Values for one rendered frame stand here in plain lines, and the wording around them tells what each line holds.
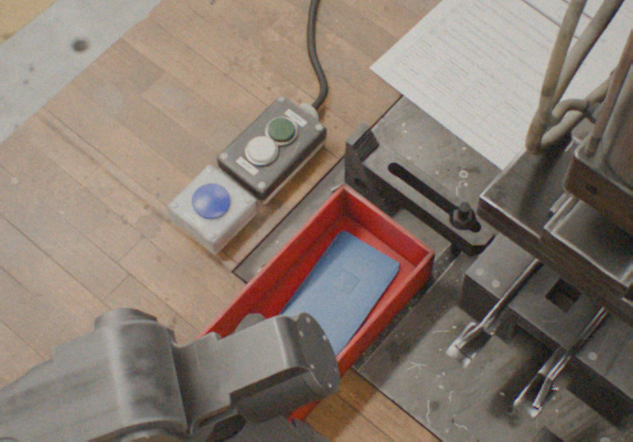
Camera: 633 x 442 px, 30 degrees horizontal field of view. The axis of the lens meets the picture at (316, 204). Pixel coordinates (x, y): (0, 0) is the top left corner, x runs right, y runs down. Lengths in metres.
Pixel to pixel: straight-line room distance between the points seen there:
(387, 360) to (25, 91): 1.43
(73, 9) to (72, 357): 1.86
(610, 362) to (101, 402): 0.55
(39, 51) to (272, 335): 1.82
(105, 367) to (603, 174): 0.38
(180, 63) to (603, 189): 0.62
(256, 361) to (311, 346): 0.04
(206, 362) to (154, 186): 0.54
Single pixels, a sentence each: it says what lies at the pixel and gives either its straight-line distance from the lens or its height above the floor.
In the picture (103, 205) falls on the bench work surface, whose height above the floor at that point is 0.90.
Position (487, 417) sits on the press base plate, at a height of 0.90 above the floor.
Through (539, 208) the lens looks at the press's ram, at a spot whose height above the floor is 1.14.
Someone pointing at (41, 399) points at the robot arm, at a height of 1.33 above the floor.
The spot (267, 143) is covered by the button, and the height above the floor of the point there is 0.94.
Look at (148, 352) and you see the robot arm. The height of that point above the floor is 1.34.
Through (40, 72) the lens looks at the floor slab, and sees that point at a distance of 2.49.
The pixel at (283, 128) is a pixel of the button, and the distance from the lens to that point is 1.26.
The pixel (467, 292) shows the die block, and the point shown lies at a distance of 1.18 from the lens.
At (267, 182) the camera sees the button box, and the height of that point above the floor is 0.93.
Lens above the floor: 2.03
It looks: 63 degrees down
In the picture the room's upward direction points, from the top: 1 degrees counter-clockwise
